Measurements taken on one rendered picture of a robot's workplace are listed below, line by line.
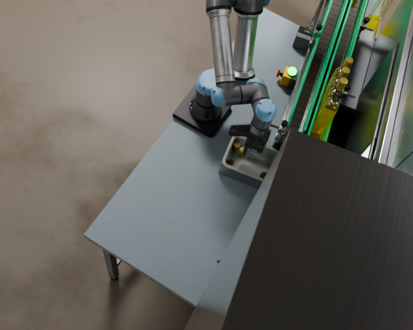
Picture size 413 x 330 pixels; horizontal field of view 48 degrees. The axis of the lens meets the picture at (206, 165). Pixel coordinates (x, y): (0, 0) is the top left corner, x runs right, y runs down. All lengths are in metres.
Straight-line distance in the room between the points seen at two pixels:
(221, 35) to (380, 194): 1.33
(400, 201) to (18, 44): 3.18
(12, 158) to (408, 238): 2.68
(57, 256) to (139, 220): 0.88
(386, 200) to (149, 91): 2.74
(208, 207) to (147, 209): 0.26
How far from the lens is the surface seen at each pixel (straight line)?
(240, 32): 1.93
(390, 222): 0.53
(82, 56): 3.39
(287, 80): 2.35
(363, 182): 0.54
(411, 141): 1.39
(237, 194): 2.03
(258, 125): 1.78
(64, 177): 2.89
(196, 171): 2.05
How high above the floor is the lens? 2.57
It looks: 62 degrees down
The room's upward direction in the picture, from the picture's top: 15 degrees clockwise
